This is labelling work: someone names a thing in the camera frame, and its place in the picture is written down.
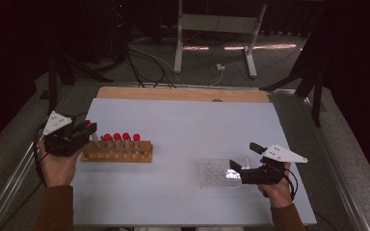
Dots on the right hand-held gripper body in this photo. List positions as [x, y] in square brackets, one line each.
[263, 174]

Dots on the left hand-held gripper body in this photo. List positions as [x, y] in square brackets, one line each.
[61, 142]

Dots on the clear plastic tray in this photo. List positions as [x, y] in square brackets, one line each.
[215, 173]

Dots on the wooden test tube rack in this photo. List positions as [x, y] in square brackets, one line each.
[118, 158]

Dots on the person's right hand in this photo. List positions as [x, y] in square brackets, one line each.
[277, 194]

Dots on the person's left hand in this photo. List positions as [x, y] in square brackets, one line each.
[58, 170]

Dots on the black tripod stand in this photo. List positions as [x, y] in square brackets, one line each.
[52, 89]
[316, 102]

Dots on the white table mat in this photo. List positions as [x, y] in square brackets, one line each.
[179, 128]

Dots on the aluminium floor rail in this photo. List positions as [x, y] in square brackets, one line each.
[13, 179]
[337, 173]

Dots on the white metal desk frame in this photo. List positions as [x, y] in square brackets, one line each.
[218, 24]

